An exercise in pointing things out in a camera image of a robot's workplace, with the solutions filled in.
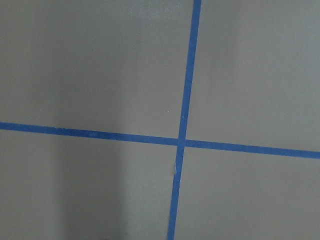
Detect blue tape grid lines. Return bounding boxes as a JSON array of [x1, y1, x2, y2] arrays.
[[0, 0, 320, 240]]

